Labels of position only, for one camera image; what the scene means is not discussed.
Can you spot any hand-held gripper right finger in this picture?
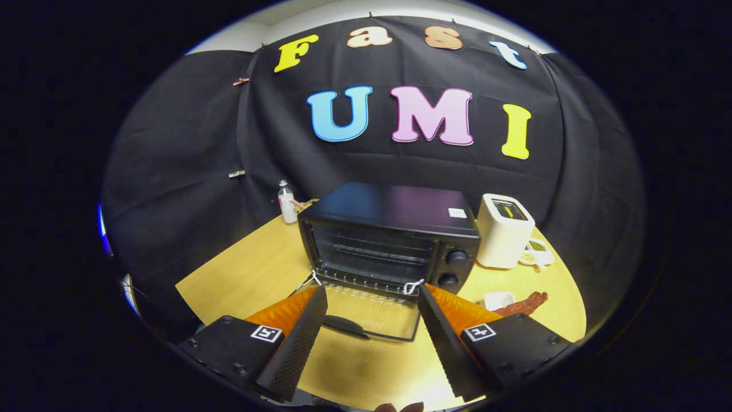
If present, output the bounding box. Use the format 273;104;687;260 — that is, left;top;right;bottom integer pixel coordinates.
417;283;572;403

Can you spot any clear plastic bottle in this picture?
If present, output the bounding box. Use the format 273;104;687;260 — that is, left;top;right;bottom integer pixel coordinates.
277;180;299;224

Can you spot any small white dish with beans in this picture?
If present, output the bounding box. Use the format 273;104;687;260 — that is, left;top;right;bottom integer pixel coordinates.
518;239;555;268

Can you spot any black toaster oven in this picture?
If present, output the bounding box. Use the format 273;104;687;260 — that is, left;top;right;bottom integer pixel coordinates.
295;182;481;343

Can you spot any red meat slice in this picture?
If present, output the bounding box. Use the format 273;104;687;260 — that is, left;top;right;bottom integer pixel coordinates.
493;291;548;318

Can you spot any white bread toaster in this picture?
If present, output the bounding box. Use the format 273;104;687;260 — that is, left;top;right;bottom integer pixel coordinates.
476;193;536;270

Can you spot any white ribbed tray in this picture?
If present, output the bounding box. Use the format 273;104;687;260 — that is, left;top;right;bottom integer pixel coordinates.
484;291;516;311

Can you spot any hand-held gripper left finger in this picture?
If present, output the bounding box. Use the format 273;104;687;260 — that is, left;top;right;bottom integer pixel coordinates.
178;284;329;403

